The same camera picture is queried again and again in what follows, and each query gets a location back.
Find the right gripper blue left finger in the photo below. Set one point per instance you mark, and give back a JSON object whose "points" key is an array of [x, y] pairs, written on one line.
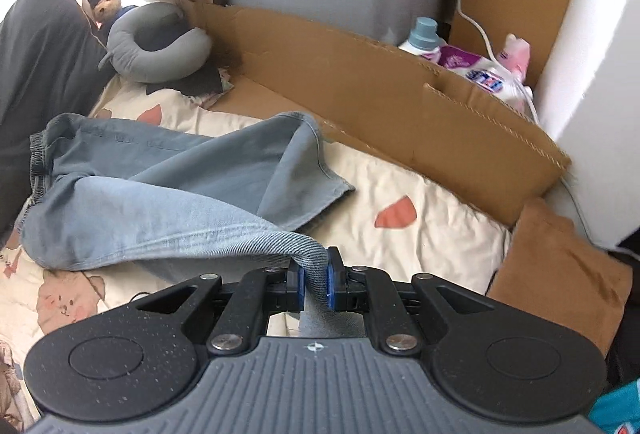
{"points": [[295, 288]]}

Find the dark grey pillow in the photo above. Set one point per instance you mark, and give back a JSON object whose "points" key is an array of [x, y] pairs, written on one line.
{"points": [[50, 59]]}

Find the brown cardboard sheet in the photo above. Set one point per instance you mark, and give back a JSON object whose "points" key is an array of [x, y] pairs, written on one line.
{"points": [[383, 101]]}

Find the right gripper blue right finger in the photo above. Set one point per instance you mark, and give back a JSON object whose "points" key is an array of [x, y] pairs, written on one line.
{"points": [[335, 280]]}

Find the black cloth under neck pillow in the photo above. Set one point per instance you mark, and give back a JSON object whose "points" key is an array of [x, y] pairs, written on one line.
{"points": [[207, 80]]}

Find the white laundry detergent bottle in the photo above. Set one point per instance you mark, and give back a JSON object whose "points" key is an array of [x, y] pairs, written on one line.
{"points": [[423, 40]]}

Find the pink white refill pouch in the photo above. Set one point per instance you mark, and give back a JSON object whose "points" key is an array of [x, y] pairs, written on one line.
{"points": [[504, 77]]}

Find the blue-grey denim pants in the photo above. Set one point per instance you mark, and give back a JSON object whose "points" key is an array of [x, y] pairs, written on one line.
{"points": [[109, 191]]}

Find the brown suede cushion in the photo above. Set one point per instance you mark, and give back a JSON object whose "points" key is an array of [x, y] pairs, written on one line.
{"points": [[552, 272]]}

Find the brown teddy bear toy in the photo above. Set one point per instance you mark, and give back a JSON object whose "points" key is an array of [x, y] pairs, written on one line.
{"points": [[104, 13]]}

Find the grey U-shaped neck pillow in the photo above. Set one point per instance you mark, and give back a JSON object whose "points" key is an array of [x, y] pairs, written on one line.
{"points": [[155, 43]]}

